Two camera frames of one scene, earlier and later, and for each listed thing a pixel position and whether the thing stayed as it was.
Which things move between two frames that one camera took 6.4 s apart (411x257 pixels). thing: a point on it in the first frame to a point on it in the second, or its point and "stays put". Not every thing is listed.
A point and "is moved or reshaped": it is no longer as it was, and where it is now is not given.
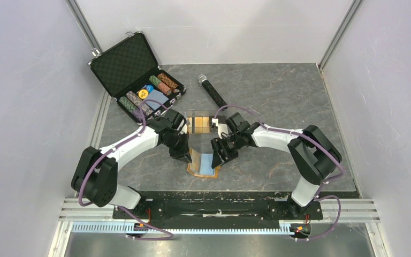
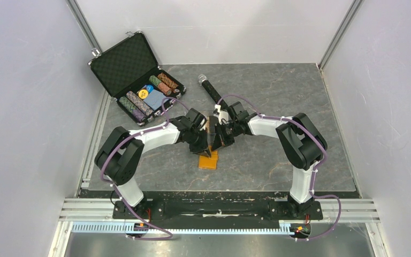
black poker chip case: [129, 70] stays put
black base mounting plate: [224, 208] stays put
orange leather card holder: [201, 165] is moved or reshaped
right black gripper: [219, 158] to [220, 137]
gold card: [206, 125] stays put
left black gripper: [183, 153] to [203, 149]
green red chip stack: [160, 85] stays put
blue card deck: [156, 95] stays put
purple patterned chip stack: [137, 101] stays put
